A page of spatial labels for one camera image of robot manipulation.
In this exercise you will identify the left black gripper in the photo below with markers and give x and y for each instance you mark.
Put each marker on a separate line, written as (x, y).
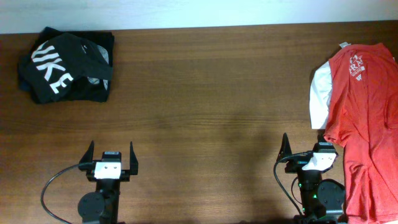
(124, 173)

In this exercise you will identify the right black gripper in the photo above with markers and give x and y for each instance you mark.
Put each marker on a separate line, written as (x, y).
(296, 163)

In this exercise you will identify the red orange soccer t-shirt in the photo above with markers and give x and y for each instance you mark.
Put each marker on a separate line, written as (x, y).
(363, 120)

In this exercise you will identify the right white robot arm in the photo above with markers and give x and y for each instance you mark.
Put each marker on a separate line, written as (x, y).
(321, 200)

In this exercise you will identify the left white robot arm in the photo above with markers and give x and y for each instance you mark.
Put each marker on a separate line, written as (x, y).
(101, 206)

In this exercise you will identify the white graphic t-shirt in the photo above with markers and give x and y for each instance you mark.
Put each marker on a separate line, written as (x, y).
(320, 95)

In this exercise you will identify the black folded garment underneath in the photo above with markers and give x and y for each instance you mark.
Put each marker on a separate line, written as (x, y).
(99, 90)

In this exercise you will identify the black Nike t-shirt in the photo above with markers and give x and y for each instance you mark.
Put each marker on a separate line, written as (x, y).
(59, 65)

